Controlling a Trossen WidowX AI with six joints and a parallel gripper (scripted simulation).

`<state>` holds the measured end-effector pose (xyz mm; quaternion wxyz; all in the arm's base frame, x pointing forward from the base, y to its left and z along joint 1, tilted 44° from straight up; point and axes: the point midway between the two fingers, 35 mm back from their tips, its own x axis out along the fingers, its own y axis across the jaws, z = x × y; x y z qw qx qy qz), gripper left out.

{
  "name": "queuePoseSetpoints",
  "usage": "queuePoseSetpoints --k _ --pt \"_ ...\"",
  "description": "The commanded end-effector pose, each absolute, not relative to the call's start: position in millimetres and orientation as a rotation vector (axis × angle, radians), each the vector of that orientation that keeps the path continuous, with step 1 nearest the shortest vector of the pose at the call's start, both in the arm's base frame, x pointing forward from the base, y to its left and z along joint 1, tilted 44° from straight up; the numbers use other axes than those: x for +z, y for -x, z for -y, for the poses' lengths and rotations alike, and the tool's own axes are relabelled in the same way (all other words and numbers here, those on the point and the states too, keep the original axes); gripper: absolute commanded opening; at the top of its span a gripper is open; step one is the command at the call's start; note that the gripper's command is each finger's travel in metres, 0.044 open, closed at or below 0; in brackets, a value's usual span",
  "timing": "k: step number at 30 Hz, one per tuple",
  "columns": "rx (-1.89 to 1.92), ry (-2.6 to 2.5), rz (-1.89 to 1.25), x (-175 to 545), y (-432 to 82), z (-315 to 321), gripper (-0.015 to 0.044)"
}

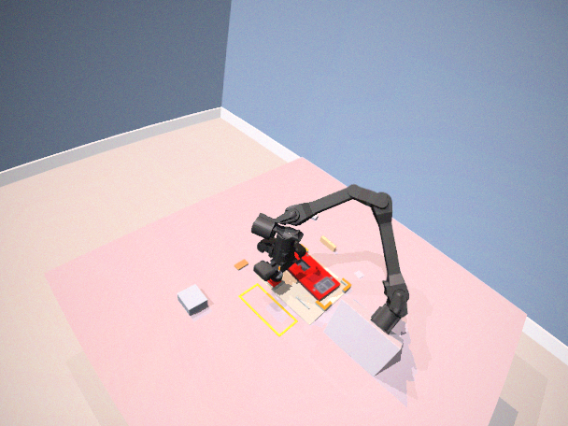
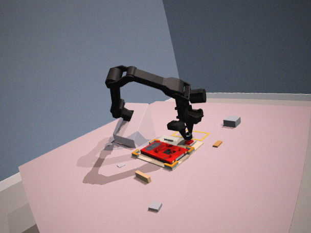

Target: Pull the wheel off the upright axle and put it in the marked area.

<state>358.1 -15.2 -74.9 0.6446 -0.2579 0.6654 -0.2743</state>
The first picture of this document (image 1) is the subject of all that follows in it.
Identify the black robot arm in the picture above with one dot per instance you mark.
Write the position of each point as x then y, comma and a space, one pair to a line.
386, 316

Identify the orange flat bar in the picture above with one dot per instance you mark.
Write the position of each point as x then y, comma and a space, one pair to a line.
241, 264

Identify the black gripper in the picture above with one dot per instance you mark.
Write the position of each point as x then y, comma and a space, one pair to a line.
282, 258

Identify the tan rectangular block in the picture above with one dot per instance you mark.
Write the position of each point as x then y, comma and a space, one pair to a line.
328, 243

